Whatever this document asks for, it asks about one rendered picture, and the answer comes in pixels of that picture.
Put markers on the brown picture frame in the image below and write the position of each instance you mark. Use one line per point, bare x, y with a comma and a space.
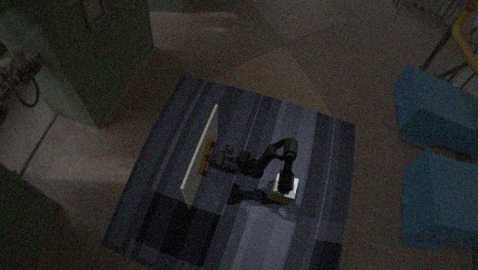
204, 163

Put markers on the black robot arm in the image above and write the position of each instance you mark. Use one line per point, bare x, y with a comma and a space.
247, 164

